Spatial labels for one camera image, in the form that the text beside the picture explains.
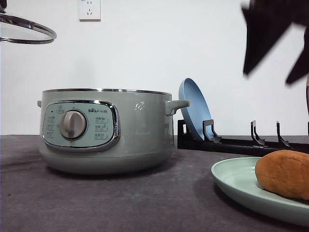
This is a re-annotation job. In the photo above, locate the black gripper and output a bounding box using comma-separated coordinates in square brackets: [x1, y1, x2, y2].
[242, 0, 309, 84]

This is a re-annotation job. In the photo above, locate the brown potato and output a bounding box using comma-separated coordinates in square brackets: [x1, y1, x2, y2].
[255, 150, 309, 201]

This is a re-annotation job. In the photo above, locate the green plate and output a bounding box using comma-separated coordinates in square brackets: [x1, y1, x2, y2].
[211, 157, 309, 226]

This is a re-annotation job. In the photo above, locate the glass steamer lid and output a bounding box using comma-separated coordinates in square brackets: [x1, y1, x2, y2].
[0, 0, 57, 44]

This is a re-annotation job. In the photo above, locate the black plate rack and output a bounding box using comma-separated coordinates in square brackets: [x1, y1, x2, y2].
[178, 119, 309, 156]

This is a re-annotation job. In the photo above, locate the blue plate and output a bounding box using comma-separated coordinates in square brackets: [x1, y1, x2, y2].
[179, 77, 214, 141]

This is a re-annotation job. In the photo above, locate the green electric steamer pot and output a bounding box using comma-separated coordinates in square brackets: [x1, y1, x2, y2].
[37, 88, 189, 175]

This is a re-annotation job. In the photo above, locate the white wall socket left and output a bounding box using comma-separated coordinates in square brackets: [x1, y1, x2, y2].
[79, 0, 101, 23]

